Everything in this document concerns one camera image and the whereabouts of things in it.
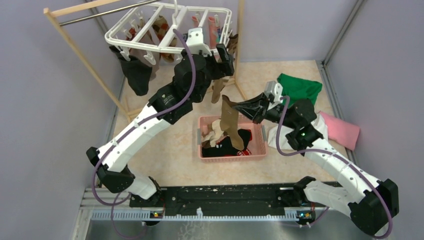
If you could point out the white plastic clip hanger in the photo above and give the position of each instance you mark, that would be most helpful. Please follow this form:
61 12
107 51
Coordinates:
151 28

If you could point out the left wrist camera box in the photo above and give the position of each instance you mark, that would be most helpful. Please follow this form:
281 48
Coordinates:
195 42

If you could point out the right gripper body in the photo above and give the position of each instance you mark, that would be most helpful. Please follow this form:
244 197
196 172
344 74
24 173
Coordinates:
275 113

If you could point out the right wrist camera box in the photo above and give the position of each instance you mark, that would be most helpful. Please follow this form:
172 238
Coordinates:
273 91

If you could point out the orange brown argyle sock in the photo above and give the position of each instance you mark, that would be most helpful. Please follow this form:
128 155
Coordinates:
160 28

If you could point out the plain tan brown sock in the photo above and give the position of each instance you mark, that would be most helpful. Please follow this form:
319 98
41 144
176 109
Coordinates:
217 87

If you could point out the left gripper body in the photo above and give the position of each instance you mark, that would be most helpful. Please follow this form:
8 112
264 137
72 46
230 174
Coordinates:
213 69

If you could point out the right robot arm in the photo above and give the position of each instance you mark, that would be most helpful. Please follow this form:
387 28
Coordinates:
369 202

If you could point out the pink sock with teal spots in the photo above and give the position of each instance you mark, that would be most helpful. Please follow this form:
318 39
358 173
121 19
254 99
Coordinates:
214 29

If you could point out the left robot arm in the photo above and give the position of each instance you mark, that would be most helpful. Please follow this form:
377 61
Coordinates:
192 78

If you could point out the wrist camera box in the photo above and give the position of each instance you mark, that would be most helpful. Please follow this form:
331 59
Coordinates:
195 42
273 91

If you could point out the pink cloth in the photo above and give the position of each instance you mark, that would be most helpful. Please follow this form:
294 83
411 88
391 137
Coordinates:
344 133

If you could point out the pink plastic basket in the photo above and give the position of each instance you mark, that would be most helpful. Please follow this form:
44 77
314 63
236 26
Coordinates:
257 147

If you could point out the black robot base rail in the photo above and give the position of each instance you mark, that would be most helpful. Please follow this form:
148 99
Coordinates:
210 203

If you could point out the green shirt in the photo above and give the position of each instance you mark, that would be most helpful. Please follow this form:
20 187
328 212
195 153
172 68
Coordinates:
299 88

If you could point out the brown striped sock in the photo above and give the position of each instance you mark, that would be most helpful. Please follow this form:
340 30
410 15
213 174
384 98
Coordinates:
233 44

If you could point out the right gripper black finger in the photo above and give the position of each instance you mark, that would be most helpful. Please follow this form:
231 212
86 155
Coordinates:
256 115
256 103

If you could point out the black hanging sock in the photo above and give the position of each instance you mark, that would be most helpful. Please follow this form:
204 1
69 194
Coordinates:
138 74

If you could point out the pile of socks in basket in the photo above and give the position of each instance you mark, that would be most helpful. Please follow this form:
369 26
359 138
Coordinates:
222 147

